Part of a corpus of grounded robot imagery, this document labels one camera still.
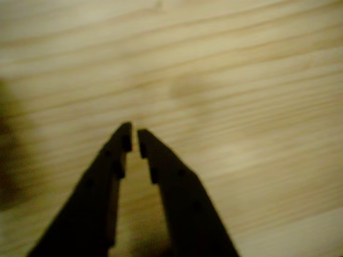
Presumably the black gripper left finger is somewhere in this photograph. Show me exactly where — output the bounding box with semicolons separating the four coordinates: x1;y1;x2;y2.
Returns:
26;122;134;257

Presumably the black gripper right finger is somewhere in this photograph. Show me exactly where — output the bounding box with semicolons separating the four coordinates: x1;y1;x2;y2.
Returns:
137;128;240;257

